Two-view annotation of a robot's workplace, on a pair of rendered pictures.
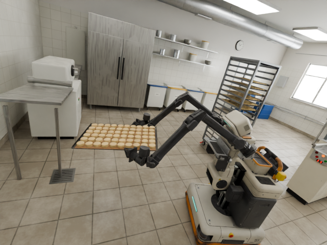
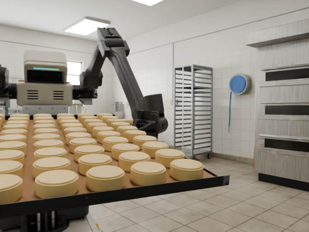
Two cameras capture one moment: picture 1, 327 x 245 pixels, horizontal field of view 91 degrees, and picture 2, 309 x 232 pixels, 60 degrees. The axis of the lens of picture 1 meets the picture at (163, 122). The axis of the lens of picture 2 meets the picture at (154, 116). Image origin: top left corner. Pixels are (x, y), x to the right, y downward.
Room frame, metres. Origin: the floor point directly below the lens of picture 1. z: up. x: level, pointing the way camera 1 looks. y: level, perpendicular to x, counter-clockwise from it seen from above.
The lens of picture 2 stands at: (1.10, 0.92, 1.02)
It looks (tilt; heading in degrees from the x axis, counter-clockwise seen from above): 2 degrees down; 255
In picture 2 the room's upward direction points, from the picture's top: straight up
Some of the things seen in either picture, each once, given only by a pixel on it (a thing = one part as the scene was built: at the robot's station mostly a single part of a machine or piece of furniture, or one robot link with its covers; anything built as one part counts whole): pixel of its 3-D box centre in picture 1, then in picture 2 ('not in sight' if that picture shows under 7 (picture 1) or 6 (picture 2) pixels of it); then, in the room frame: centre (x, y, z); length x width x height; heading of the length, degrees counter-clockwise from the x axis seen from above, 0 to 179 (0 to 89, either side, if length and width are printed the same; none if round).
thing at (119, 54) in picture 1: (118, 68); not in sight; (4.20, 1.42, 1.02); 1.40 x 0.91 x 2.05; 115
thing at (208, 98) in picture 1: (205, 101); not in sight; (5.63, -1.27, 0.39); 0.64 x 0.54 x 0.77; 23
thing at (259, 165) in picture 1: (256, 162); not in sight; (1.35, -0.95, 0.87); 0.23 x 0.15 x 0.11; 9
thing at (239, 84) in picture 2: not in sight; (238, 103); (-1.70, -3.47, 1.10); 0.41 x 0.15 x 1.10; 115
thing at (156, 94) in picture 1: (153, 95); not in sight; (4.79, 0.49, 0.39); 0.64 x 0.54 x 0.77; 28
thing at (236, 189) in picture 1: (222, 184); not in sight; (1.24, -0.68, 0.61); 0.28 x 0.27 x 0.25; 9
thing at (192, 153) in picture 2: not in sight; (193, 112); (-1.03, -4.03, 0.93); 0.64 x 0.51 x 1.78; 28
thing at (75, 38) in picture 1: (76, 48); not in sight; (4.19, 2.53, 1.27); 0.42 x 0.06 x 1.00; 115
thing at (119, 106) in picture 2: not in sight; (116, 111); (0.13, -7.05, 0.91); 1.00 x 0.36 x 1.11; 115
